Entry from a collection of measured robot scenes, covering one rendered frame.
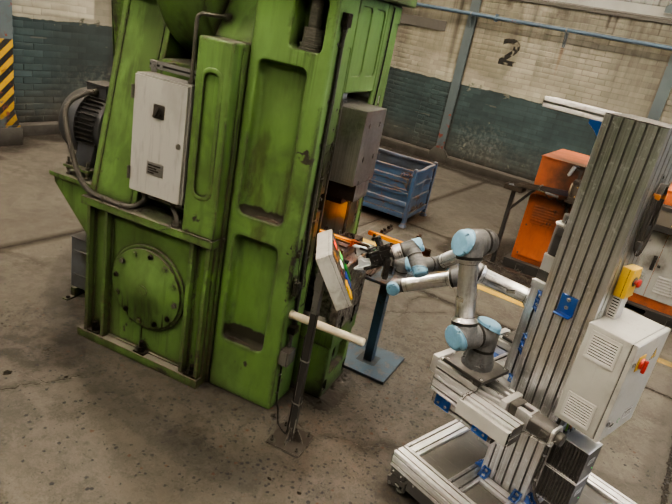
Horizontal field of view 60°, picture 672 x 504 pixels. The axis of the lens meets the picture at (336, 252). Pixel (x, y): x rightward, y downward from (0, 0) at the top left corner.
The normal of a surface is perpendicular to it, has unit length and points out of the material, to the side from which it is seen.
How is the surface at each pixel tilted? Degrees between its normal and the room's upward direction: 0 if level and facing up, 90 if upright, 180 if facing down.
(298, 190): 89
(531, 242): 91
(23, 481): 0
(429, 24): 90
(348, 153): 90
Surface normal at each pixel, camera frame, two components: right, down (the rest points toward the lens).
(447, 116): -0.55, 0.22
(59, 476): 0.18, -0.91
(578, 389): -0.74, 0.12
